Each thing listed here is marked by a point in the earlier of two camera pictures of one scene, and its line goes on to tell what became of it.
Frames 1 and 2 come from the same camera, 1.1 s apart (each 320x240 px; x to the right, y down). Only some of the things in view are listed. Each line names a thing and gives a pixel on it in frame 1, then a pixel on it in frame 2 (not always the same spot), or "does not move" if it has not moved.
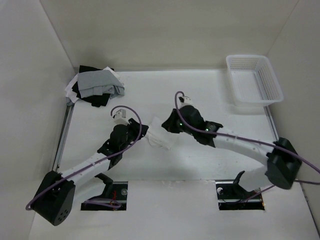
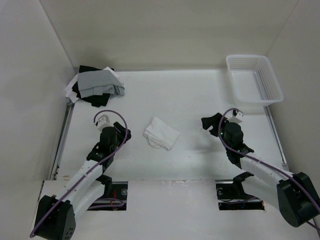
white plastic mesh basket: x=253 y=81 does not move
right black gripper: x=170 y=124 → x=213 y=120
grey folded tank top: x=100 y=82 does not move
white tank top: x=158 y=136 does not move
